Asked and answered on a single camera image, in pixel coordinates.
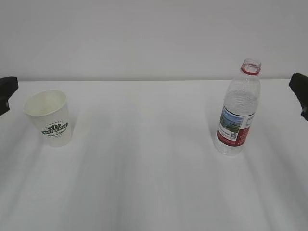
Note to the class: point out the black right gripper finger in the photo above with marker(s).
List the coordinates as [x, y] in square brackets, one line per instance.
[299, 86]

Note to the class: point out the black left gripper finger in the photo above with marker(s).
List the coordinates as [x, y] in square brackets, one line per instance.
[8, 86]

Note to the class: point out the clear plastic water bottle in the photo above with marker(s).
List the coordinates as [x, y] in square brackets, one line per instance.
[239, 108]

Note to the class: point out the white paper cup green logo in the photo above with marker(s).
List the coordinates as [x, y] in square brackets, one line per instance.
[48, 112]

